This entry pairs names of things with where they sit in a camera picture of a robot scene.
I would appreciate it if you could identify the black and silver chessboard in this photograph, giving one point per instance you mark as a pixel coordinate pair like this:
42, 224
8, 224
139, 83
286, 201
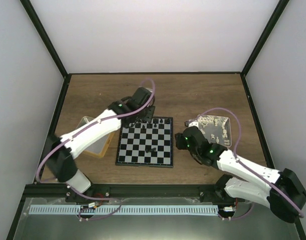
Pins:
133, 141

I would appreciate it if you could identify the pile of black chess pieces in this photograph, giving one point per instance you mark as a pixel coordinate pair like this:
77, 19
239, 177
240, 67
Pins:
150, 150

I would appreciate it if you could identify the black frame post left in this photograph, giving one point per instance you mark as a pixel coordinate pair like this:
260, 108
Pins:
32, 14

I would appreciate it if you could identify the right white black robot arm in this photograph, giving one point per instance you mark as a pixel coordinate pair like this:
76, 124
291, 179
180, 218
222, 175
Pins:
280, 191

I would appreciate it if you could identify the black frame post right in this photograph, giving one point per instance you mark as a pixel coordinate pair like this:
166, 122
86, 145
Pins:
276, 14

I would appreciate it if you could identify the light blue cable duct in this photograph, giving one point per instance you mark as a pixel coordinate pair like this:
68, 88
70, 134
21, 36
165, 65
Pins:
196, 210

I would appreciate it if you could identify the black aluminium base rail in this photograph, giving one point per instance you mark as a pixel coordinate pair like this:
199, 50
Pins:
209, 192

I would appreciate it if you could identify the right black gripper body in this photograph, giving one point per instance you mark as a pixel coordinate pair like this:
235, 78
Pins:
181, 145

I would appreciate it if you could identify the pink tin box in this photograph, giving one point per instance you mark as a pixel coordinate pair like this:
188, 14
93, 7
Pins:
216, 129

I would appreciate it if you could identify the black frame post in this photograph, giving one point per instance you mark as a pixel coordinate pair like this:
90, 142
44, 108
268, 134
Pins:
276, 14
32, 14

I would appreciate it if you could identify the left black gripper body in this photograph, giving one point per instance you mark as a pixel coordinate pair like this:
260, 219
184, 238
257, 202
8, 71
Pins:
146, 117

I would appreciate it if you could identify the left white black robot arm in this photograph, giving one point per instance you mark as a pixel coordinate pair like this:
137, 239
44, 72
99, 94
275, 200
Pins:
60, 152

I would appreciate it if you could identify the yellow tin box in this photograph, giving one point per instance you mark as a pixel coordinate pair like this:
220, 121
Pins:
99, 148

